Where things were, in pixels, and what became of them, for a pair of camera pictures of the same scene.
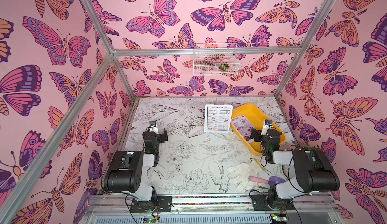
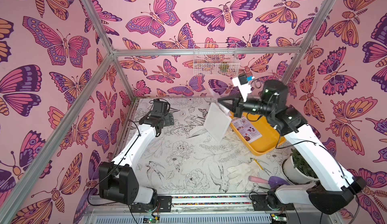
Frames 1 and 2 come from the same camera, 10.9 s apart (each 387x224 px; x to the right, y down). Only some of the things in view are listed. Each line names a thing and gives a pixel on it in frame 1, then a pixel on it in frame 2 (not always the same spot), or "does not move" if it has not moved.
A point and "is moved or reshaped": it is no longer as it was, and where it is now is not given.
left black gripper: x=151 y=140 -> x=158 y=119
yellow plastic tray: x=255 y=116 does not move
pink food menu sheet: x=244 y=126 does not move
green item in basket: x=224 y=67 does not move
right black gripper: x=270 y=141 -> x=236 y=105
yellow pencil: x=258 y=164 does not move
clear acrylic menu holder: x=218 y=118 is moved or reshaped
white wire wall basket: x=215 y=64 does not move
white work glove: x=239 y=176 does not move
